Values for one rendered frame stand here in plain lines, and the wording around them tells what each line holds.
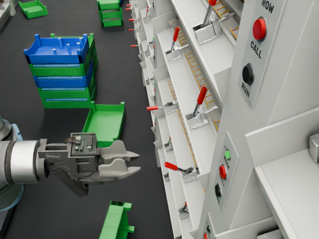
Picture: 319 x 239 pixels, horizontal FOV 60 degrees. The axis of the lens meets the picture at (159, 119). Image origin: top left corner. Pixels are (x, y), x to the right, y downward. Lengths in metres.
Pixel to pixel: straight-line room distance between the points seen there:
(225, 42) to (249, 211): 0.24
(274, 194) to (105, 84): 1.77
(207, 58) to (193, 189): 0.38
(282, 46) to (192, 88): 0.46
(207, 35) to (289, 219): 0.30
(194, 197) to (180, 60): 0.36
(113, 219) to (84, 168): 0.46
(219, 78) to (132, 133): 1.28
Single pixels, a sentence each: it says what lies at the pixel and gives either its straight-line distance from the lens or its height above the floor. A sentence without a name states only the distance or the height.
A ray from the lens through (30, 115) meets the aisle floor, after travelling 1.86.
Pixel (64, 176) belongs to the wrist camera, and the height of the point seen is 0.62.
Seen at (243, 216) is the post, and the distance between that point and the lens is 0.38.
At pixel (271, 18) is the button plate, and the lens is 0.24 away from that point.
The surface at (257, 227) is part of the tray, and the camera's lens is 0.41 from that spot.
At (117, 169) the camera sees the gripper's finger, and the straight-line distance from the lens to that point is 0.62.
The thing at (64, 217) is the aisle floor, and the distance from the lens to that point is 1.33.
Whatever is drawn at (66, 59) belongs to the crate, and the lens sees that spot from 1.62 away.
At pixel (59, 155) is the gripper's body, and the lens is 0.60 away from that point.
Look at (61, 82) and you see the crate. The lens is 1.71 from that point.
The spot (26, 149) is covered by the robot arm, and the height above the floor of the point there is 0.70.
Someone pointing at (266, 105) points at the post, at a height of 0.97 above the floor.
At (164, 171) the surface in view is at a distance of 1.21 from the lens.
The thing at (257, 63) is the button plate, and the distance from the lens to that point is 0.26.
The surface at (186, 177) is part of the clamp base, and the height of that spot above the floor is 0.55.
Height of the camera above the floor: 1.12
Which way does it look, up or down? 43 degrees down
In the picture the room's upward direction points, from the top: straight up
